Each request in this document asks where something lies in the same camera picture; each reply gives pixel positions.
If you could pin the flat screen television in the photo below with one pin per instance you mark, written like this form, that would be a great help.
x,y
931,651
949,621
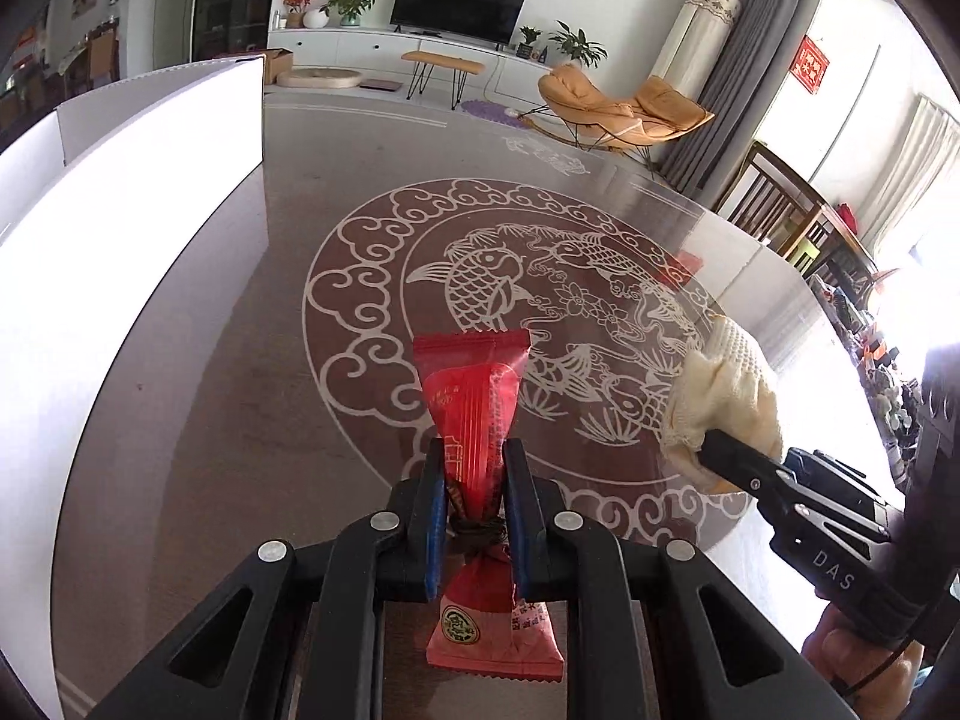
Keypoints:
x,y
457,4

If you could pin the person's right hand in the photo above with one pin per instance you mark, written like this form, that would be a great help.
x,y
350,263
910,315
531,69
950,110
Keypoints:
x,y
840,652

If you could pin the round white vase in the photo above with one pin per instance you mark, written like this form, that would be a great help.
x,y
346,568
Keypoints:
x,y
316,19

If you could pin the small potted plant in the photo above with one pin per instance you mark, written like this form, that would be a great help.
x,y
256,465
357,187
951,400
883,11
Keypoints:
x,y
529,41

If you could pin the dark glass display cabinet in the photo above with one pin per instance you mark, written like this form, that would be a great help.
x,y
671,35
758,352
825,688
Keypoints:
x,y
225,0

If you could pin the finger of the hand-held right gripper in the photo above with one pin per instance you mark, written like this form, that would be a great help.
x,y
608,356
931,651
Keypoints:
x,y
739,457

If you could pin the small wooden bench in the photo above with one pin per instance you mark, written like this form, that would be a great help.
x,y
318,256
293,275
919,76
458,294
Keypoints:
x,y
442,60

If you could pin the purple floor mat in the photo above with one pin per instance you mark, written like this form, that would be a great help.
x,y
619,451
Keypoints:
x,y
487,109

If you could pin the red snack packet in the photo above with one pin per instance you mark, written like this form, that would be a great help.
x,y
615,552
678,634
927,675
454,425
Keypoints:
x,y
487,630
472,405

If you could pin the covered standing air conditioner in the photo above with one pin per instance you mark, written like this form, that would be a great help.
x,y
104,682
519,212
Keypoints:
x,y
697,37

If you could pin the cluttered tea table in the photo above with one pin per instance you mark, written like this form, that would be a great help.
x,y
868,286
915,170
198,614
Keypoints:
x,y
870,360

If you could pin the bushy green potted plant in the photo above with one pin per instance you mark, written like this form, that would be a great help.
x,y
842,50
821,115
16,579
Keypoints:
x,y
351,1

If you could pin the pink floor scale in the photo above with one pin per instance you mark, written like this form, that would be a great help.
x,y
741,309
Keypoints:
x,y
381,85

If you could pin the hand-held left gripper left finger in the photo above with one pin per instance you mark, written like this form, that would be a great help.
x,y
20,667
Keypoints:
x,y
433,525

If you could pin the white cardboard box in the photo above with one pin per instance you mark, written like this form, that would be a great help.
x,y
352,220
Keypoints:
x,y
150,240

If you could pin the grey curtain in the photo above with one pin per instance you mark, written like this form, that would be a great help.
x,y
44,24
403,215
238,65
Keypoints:
x,y
742,75

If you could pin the white television cabinet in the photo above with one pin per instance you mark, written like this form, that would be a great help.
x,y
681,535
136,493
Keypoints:
x,y
360,45

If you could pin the orange rocking chair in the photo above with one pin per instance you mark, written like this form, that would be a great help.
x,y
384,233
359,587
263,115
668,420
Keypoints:
x,y
592,101

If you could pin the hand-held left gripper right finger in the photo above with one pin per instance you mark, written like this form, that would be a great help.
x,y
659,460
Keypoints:
x,y
517,517

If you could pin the broad leaf potted plant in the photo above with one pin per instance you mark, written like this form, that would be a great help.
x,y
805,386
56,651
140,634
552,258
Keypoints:
x,y
577,43

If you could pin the brown cardboard carton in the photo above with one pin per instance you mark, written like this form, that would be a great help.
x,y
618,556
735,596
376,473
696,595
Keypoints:
x,y
274,64

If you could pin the beige pet bed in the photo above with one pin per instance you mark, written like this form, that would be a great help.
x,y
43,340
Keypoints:
x,y
319,77

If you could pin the red window decoration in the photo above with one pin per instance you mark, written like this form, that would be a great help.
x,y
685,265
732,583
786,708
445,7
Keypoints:
x,y
810,65

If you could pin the dark wooden armchair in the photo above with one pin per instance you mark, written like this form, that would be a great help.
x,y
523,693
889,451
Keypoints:
x,y
787,202

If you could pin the white sheer curtain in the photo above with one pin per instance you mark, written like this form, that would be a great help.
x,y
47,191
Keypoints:
x,y
919,180

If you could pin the white knit glove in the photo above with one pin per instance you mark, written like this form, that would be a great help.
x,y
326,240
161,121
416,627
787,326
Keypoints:
x,y
720,382

